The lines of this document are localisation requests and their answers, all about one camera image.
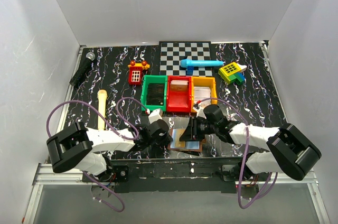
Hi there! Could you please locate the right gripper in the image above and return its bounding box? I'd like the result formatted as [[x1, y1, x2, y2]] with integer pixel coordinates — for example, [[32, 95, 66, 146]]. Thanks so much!
[[179, 116, 218, 141]]

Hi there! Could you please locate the gold credit card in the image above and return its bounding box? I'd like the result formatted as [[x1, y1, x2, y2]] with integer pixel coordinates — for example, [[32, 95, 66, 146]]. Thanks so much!
[[171, 128, 186, 149]]

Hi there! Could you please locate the brown leather card holder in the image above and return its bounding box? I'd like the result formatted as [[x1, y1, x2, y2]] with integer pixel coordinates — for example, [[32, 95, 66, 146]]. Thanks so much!
[[168, 128, 206, 152]]

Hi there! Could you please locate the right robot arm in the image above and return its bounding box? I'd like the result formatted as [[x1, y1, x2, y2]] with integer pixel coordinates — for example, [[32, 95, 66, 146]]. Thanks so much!
[[179, 104, 322, 181]]

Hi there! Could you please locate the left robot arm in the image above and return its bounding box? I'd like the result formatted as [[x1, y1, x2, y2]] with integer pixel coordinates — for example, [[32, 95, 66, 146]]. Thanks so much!
[[46, 119, 173, 182]]

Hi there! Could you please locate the black card stack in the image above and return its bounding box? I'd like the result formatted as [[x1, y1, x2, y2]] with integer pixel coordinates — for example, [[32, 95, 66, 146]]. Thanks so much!
[[146, 83, 165, 106]]

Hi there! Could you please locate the white printed card stack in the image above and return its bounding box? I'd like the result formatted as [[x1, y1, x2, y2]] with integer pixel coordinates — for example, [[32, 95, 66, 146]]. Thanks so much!
[[193, 86, 211, 104]]

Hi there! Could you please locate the red plastic bin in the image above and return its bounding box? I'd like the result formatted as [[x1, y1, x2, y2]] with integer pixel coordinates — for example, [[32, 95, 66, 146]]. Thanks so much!
[[166, 76, 191, 113]]

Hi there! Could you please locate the yellow plastic bin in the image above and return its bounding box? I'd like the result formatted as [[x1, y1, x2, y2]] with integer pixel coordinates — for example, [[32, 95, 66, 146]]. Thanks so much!
[[191, 77, 217, 113]]

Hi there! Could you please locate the green plastic bin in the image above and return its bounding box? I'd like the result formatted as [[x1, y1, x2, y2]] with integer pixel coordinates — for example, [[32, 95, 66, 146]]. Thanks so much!
[[141, 75, 168, 112]]

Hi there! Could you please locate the red toy phone booth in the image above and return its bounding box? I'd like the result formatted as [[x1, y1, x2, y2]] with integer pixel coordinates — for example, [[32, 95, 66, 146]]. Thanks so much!
[[128, 60, 150, 85]]

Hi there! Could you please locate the blue toy brick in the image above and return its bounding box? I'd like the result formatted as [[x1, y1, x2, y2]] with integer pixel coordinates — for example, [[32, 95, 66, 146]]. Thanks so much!
[[185, 67, 194, 76]]

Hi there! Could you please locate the cream toy microphone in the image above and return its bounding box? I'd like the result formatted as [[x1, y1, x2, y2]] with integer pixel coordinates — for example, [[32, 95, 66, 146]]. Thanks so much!
[[98, 89, 108, 130]]

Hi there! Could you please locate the blue toy microphone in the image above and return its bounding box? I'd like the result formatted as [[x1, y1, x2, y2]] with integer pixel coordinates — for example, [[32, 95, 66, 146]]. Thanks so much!
[[180, 59, 224, 68]]

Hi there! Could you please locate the yellow green toy block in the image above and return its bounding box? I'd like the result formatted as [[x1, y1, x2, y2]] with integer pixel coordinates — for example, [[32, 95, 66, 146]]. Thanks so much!
[[218, 62, 247, 85]]

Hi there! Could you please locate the checkered board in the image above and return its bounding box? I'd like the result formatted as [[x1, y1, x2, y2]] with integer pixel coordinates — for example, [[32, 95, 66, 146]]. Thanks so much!
[[159, 41, 211, 76]]

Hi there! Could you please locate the black microphone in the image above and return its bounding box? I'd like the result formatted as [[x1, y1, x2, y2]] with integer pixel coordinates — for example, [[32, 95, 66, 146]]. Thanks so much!
[[69, 52, 96, 88]]

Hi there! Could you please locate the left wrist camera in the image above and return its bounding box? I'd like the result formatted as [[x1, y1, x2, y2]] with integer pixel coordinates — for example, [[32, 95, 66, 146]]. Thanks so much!
[[148, 109, 163, 124]]

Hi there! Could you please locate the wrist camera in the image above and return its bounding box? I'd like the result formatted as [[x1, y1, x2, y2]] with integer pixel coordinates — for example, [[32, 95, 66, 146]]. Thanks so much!
[[148, 109, 163, 124], [193, 103, 206, 119]]

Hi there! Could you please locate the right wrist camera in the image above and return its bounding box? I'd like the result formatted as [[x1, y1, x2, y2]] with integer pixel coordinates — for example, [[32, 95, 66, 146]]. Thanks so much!
[[193, 103, 206, 119]]

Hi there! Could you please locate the black base frame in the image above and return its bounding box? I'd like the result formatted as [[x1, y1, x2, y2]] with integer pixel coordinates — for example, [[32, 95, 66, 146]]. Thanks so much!
[[81, 157, 262, 194]]

